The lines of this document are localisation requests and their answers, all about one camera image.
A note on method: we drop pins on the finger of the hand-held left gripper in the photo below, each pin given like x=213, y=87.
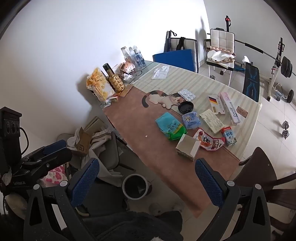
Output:
x=57, y=157
x=55, y=146

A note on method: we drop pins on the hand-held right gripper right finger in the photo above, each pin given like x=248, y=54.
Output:
x=208, y=183

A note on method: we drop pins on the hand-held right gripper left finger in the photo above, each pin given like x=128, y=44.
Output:
x=85, y=183

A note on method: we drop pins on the red snack wrapper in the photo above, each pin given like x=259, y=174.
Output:
x=211, y=141

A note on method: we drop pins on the white round trash bin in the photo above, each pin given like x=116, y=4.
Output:
x=135, y=188

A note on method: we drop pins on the blue tissue packet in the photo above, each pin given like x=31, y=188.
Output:
x=190, y=120

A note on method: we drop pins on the green blue rice bag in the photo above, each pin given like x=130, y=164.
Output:
x=171, y=128

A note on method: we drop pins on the white pink toothpaste box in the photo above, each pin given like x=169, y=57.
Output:
x=230, y=107

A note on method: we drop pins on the black cup lid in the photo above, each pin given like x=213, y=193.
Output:
x=186, y=107

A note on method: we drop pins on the pink floral bag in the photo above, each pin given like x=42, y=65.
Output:
x=55, y=176

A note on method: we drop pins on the open brown cardboard box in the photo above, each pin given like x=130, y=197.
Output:
x=82, y=140

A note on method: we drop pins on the white cloth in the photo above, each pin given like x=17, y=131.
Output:
x=97, y=148

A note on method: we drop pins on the grey cushioned chair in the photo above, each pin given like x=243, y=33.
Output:
x=111, y=150

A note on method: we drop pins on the white cardboard box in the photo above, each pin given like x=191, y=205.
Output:
x=187, y=146

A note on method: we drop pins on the beige flat box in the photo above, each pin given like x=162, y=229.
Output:
x=94, y=124

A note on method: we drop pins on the small milk carton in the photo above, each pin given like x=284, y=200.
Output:
x=229, y=136

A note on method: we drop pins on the brown wooden chair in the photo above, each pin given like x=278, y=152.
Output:
x=261, y=171

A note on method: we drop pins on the grey fuzzy slipper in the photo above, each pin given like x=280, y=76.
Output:
x=155, y=208

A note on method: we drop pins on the white medicine box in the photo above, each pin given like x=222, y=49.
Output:
x=211, y=121

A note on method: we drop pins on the person's black pants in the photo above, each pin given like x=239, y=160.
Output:
x=138, y=226

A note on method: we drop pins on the yellow chips bag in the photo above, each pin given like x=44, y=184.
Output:
x=99, y=83

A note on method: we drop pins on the small yellow red box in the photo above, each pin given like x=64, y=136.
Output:
x=114, y=97

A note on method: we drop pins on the brown card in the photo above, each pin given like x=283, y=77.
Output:
x=241, y=112

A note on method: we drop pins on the white box with flag print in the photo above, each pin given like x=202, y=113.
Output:
x=217, y=104

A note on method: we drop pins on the checkered tablecloth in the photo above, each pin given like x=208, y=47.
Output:
x=143, y=125

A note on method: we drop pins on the gold grenade-shaped bottle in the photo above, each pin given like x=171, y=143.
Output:
x=115, y=82

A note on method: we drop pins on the brown cardboard piece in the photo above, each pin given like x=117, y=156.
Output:
x=126, y=90

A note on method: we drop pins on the silver blister pack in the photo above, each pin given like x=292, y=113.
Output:
x=186, y=94

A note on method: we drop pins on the small dumbbell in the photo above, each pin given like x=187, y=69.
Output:
x=285, y=131

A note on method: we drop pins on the cat-shaped mat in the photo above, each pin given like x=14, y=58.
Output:
x=161, y=99

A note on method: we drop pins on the black blue weight bench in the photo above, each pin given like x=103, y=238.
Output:
x=251, y=81

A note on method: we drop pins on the clear glass bottle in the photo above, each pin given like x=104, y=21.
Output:
x=124, y=55

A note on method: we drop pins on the black weight plate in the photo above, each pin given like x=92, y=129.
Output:
x=291, y=96

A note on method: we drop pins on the blue label water bottle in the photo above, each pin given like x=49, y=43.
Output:
x=137, y=56
x=142, y=59

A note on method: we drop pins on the clear plastic bag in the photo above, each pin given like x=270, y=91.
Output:
x=160, y=71

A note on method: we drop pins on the pile of light clothes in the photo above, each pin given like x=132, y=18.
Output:
x=219, y=56

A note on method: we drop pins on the blue board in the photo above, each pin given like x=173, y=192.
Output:
x=175, y=59

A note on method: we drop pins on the white barbell rack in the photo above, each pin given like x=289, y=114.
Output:
x=275, y=69

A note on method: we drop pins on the barbell with black plates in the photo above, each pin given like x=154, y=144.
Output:
x=286, y=67

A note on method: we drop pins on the white padded chair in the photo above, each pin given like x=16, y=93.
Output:
x=222, y=38
x=189, y=44

